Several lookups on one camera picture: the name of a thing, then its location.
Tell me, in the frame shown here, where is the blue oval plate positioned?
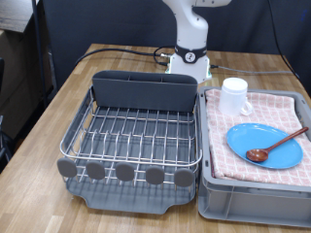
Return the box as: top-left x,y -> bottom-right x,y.
225,122 -> 304,170

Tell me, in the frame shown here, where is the brown wooden spoon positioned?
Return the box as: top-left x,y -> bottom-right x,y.
245,126 -> 310,163

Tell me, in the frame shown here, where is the grey dish drying rack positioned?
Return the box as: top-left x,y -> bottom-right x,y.
64,96 -> 199,216

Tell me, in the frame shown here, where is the dark grey cutlery holder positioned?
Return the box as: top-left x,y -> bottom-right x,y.
91,70 -> 198,114

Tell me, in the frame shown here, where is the white translucent plastic mug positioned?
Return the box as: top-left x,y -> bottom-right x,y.
218,77 -> 255,117

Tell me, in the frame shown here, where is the dark fabric partition panel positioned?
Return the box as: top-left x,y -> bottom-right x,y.
42,0 -> 311,95

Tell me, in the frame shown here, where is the pink checked cloth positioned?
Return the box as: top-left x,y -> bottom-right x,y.
204,88 -> 311,187

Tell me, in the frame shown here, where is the grey plastic crate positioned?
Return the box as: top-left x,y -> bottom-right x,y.
196,85 -> 311,228

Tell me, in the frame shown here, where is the black metal pole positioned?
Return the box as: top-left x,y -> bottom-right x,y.
31,0 -> 50,108

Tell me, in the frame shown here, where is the cardboard box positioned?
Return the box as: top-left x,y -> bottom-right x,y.
0,28 -> 52,140

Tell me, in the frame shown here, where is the wooden board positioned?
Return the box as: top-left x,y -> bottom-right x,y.
0,0 -> 39,34

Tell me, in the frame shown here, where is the metal wire dish rack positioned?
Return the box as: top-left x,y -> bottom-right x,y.
56,85 -> 203,192

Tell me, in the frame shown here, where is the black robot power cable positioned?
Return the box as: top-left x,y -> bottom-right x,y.
75,45 -> 178,67

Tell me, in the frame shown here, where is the grey cable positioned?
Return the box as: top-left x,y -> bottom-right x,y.
209,64 -> 294,76

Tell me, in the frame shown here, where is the thin black hanging cable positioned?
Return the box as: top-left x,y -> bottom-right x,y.
266,0 -> 300,79

